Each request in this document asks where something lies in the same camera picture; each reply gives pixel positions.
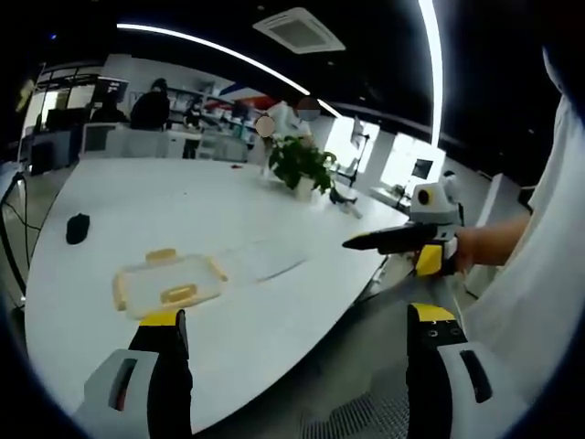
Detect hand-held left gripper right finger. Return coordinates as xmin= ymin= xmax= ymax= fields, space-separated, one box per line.
xmin=405 ymin=302 xmax=504 ymax=439

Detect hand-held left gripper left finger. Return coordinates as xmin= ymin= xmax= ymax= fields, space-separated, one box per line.
xmin=75 ymin=309 xmax=196 ymax=439

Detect clear container lid yellow latches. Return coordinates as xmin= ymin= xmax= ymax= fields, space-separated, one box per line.
xmin=112 ymin=247 xmax=229 ymax=320

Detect person's right hand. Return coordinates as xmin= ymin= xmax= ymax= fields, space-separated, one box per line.
xmin=454 ymin=228 xmax=482 ymax=274

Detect black desk item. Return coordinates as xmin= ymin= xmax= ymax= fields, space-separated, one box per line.
xmin=328 ymin=186 xmax=360 ymax=208

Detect black stand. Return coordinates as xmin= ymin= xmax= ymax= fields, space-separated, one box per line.
xmin=349 ymin=116 xmax=371 ymax=187

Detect white plant pot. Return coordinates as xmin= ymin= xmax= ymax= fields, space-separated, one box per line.
xmin=294 ymin=176 xmax=316 ymax=200

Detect green potted plant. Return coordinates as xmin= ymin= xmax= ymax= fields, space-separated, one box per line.
xmin=268 ymin=135 xmax=339 ymax=196

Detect person in white shirt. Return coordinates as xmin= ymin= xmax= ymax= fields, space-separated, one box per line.
xmin=459 ymin=45 xmax=585 ymax=412

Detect long ceiling light strip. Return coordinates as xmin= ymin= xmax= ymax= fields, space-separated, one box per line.
xmin=116 ymin=22 xmax=342 ymax=118
xmin=417 ymin=0 xmax=443 ymax=145

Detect small black object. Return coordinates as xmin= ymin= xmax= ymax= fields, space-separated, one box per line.
xmin=66 ymin=212 xmax=91 ymax=246

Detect ceiling air conditioner vent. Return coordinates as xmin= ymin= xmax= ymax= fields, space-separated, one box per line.
xmin=252 ymin=7 xmax=347 ymax=55

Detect white cabinet counter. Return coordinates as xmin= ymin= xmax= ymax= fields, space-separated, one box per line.
xmin=80 ymin=122 xmax=173 ymax=160

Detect black monitor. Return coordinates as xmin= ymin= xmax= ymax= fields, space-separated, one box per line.
xmin=45 ymin=107 xmax=89 ymax=132

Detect black cable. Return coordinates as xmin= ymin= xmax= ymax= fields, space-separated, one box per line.
xmin=0 ymin=171 xmax=45 ymax=301

